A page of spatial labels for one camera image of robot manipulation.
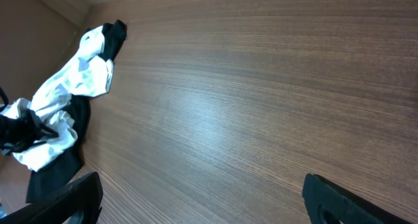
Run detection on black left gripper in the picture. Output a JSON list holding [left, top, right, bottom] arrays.
[[1, 99, 103, 224]]

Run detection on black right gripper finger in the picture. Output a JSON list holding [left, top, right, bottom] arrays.
[[302, 174, 409, 224]]

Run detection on white printed t-shirt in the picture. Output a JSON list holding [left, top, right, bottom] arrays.
[[1, 25, 114, 172]]

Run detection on crumpled black t-shirt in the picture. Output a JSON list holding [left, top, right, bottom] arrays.
[[26, 20, 127, 203]]

